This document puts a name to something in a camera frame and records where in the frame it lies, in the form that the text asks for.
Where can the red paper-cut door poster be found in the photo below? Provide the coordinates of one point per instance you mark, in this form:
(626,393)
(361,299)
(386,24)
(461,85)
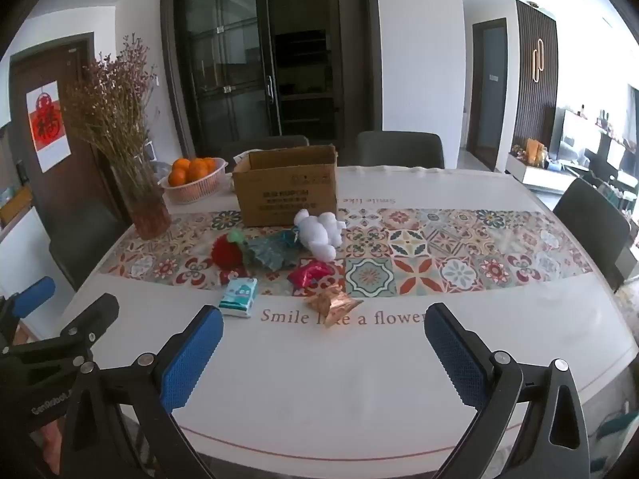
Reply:
(47,124)

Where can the white plastic basket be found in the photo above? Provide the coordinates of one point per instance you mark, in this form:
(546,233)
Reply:
(192,193)

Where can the teal carabiner clip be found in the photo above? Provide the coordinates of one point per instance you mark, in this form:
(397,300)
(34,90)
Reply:
(288,237)

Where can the gold wall ornament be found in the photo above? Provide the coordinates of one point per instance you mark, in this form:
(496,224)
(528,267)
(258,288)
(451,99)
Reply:
(537,50)

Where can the dried flower bouquet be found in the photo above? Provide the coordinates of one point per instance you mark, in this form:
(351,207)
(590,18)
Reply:
(112,110)

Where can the brown cardboard box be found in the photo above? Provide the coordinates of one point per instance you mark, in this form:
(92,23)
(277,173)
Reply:
(284,194)

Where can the dark slatted wall panel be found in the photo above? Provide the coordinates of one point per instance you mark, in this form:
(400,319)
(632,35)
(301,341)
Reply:
(524,95)

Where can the white plush toy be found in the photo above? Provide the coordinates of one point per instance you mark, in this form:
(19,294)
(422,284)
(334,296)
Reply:
(319,234)

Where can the red plush strawberry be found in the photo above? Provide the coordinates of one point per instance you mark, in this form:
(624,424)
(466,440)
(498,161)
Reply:
(227,254)

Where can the green crumpled fabric pouch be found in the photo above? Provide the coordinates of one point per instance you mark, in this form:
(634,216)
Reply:
(267,253)

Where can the small tissue pack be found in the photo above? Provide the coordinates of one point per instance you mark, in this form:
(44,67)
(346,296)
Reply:
(238,297)

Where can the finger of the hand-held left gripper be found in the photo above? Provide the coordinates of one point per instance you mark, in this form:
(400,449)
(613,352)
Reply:
(97,312)
(35,295)

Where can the orange paper bag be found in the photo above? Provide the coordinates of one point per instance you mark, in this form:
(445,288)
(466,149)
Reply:
(535,152)

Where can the pink foil packet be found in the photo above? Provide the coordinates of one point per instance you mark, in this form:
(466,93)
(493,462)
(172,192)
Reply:
(309,275)

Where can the copper foil wrapper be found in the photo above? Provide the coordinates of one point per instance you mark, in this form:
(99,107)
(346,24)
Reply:
(329,307)

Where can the white television console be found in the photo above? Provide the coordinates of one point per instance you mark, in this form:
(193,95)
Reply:
(536,175)

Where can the black glass sliding door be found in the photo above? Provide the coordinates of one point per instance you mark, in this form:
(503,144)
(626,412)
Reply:
(234,60)

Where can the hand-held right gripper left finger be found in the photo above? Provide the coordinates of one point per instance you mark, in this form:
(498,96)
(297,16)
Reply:
(192,359)

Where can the dark grey dining chair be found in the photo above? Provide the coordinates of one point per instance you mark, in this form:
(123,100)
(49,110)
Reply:
(594,224)
(82,244)
(269,143)
(399,149)

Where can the dark interior door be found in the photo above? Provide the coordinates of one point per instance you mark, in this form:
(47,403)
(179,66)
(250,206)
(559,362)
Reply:
(491,90)

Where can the white wall switch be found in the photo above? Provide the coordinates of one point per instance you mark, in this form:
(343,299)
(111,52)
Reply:
(155,80)

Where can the television screen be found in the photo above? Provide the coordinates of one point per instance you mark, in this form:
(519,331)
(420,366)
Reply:
(574,134)

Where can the pile of oranges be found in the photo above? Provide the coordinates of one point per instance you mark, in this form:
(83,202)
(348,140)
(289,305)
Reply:
(178,177)

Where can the white patterned tablecloth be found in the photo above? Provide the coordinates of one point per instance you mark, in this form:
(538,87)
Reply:
(349,384)

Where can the teal cloth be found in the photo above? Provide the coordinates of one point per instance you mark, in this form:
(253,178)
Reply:
(616,429)

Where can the glass vase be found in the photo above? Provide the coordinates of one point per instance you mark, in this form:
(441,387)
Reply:
(150,214)

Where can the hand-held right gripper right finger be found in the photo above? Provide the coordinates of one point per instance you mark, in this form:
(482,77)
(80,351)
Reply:
(455,359)

